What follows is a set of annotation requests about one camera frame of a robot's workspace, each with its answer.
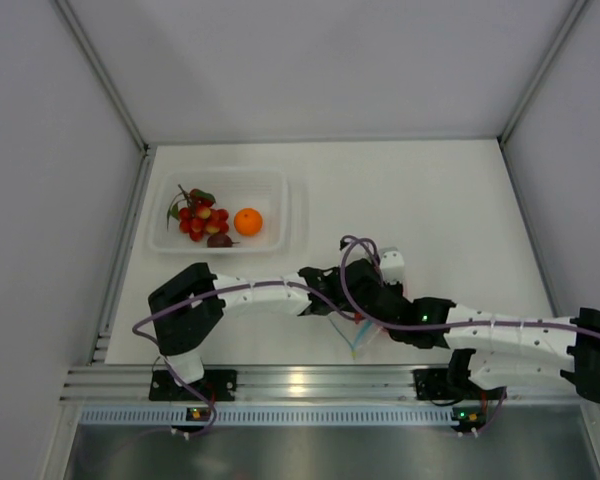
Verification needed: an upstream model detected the aluminium rail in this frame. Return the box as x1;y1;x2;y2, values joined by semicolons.
59;324;600;404

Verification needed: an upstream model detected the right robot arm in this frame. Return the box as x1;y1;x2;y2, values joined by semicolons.
345;281;600;404

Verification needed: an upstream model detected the dark red fake plum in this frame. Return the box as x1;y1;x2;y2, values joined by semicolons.
206;233;239;249

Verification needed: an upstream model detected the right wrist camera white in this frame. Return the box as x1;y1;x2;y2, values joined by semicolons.
379;247;405;285

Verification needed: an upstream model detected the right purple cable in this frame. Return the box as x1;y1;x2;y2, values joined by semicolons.
338;235;600;351

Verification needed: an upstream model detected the white slotted cable duct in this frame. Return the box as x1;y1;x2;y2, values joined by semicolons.
80;404;485;427

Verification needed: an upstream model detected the clear zip top bag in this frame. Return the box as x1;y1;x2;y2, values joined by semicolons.
327;313;386;361

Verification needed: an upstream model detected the fake orange fruit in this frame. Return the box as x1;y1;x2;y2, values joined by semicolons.
233;208;264;237

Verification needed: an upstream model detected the fake red cherry bunch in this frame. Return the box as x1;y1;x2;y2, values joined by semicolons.
166;184;229;243

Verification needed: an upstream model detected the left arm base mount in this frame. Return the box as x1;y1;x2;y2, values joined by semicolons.
148;369;238;402

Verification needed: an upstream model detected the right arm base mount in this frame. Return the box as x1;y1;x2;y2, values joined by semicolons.
413;368;455;401

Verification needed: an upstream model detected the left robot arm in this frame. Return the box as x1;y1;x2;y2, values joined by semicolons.
148;259;382;400

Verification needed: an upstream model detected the white plastic basket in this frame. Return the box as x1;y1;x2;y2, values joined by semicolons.
148;167;289;254

